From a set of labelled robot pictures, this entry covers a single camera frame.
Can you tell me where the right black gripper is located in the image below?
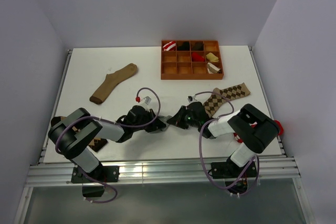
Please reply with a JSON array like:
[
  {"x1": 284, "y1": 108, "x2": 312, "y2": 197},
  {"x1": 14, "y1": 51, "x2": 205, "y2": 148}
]
[{"x1": 167, "y1": 105, "x2": 201, "y2": 129}]

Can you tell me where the orange compartment tray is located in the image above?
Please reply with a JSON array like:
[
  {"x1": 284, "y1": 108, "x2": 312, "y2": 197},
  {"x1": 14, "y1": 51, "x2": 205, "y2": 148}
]
[{"x1": 161, "y1": 39, "x2": 224, "y2": 80}]

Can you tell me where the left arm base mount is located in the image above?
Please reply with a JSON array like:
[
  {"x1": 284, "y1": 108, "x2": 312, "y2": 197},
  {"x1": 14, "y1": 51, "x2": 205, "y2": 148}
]
[{"x1": 70, "y1": 165, "x2": 119, "y2": 200}]

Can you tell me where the yellow rolled sock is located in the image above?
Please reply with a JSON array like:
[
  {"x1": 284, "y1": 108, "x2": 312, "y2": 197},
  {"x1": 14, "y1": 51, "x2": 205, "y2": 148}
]
[{"x1": 206, "y1": 52, "x2": 219, "y2": 62}]

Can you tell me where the aluminium frame rail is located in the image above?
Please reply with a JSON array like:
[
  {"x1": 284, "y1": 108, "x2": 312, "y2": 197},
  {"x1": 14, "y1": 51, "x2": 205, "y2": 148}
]
[{"x1": 25, "y1": 156, "x2": 301, "y2": 187}]

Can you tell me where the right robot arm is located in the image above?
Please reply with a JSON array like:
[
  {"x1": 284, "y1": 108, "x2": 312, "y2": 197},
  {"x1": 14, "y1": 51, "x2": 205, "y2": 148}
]
[{"x1": 167, "y1": 101, "x2": 280, "y2": 177}]

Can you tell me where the beige argyle sock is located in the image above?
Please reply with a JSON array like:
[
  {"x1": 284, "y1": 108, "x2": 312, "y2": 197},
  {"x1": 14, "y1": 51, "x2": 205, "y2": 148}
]
[{"x1": 203, "y1": 83, "x2": 251, "y2": 117}]

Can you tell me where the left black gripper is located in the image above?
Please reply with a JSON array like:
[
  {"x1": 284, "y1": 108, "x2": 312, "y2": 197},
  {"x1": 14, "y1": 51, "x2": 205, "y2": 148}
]
[{"x1": 132, "y1": 109, "x2": 166, "y2": 133}]

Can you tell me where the dark argyle sock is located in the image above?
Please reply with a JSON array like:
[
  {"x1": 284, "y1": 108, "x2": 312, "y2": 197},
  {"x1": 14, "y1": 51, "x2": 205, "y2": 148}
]
[{"x1": 50, "y1": 116, "x2": 108, "y2": 152}]

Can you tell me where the red white striped rolled sock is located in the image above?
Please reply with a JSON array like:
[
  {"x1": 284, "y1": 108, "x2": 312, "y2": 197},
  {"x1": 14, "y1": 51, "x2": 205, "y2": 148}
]
[{"x1": 162, "y1": 41, "x2": 176, "y2": 51}]

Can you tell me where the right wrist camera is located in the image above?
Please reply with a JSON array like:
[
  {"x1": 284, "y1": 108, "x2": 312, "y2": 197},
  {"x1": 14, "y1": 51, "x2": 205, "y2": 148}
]
[{"x1": 187, "y1": 95, "x2": 198, "y2": 104}]

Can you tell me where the grey sock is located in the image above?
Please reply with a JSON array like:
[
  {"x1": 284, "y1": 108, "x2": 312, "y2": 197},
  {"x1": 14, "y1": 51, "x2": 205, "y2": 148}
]
[{"x1": 158, "y1": 115, "x2": 171, "y2": 132}]

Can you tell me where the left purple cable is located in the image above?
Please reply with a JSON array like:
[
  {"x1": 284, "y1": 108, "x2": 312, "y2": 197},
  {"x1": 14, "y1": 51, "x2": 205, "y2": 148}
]
[{"x1": 55, "y1": 87, "x2": 161, "y2": 204}]

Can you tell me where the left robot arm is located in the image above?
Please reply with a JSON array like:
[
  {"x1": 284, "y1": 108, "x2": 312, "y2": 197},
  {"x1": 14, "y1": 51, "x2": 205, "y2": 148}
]
[{"x1": 48, "y1": 105, "x2": 167, "y2": 182}]

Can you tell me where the white brown rolled sock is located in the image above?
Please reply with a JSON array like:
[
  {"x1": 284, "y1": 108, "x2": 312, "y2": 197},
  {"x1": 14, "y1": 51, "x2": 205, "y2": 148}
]
[{"x1": 207, "y1": 62, "x2": 222, "y2": 74}]

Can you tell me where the black rolled sock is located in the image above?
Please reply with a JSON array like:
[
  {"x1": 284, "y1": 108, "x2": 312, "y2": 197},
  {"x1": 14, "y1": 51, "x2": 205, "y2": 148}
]
[{"x1": 177, "y1": 41, "x2": 190, "y2": 51}]

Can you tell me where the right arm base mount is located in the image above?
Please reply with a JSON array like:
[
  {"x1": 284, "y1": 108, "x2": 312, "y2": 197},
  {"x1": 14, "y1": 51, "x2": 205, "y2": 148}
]
[{"x1": 208, "y1": 161, "x2": 259, "y2": 196}]

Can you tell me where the dark brown rolled sock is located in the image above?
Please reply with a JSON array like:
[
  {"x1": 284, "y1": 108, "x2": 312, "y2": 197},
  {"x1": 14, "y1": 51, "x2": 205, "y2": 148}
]
[{"x1": 191, "y1": 41, "x2": 204, "y2": 51}]

